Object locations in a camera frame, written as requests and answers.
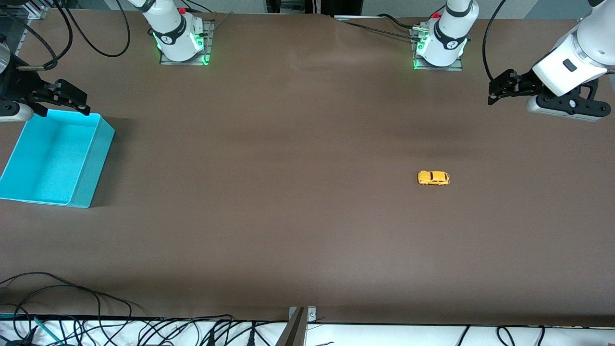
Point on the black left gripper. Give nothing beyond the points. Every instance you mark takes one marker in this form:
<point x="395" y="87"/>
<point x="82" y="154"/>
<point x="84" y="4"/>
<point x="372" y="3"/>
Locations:
<point x="523" y="81"/>

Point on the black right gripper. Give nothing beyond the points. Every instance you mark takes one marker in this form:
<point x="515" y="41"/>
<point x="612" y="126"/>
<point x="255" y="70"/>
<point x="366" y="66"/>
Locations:
<point x="20" y="86"/>

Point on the yellow beetle toy car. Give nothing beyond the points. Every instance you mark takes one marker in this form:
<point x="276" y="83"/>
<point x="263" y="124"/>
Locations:
<point x="434" y="178"/>

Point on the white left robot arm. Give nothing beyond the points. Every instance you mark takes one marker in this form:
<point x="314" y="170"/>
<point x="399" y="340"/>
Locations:
<point x="571" y="62"/>

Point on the turquoise plastic bin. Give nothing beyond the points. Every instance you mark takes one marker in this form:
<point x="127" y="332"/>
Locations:
<point x="48" y="163"/>

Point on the black equipment box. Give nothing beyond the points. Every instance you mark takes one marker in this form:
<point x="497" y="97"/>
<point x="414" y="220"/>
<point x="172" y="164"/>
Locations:
<point x="341" y="6"/>

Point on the silver mounting plate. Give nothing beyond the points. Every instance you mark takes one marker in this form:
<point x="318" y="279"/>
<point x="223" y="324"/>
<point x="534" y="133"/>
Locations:
<point x="311" y="313"/>

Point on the grey metal bar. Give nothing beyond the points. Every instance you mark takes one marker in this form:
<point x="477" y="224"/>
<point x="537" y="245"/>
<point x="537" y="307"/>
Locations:
<point x="293" y="331"/>

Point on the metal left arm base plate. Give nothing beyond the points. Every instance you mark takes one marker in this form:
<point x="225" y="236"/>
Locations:
<point x="456" y="67"/>

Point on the aluminium frame rail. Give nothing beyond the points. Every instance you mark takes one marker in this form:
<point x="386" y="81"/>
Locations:
<point x="37" y="8"/>

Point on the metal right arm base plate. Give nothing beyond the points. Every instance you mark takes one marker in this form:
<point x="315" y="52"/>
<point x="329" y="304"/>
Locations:
<point x="209" y="48"/>

